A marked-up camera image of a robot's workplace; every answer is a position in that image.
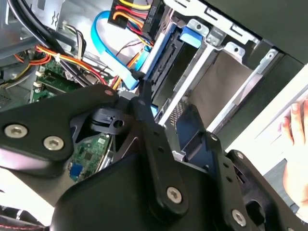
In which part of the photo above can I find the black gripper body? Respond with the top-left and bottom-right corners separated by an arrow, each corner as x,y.
49,154 -> 244,231

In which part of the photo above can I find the hard disk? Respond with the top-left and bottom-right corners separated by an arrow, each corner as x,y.
141,23 -> 204,121

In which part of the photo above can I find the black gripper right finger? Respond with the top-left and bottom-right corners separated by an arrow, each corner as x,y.
177,104 -> 301,231

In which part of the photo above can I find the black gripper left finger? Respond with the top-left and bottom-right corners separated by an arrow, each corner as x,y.
0,80 -> 190,216

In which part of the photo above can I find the bare person hand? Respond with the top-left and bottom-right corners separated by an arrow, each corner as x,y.
280,96 -> 308,208

